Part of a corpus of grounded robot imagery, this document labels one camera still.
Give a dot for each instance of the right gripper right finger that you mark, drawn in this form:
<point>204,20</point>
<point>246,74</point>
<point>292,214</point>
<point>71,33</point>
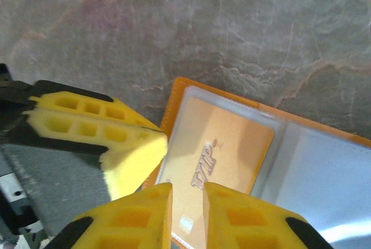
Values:
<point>246,225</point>

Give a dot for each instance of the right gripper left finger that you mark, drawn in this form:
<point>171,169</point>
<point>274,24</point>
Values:
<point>130,223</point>

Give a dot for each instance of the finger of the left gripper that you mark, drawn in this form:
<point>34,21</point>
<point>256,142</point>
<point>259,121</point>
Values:
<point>130,159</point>
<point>87,102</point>

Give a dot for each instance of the orange card holder wallet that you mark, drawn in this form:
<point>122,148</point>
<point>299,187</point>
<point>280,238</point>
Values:
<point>304,159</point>

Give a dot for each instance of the gold VIP card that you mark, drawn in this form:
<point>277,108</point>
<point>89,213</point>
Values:
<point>226,133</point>

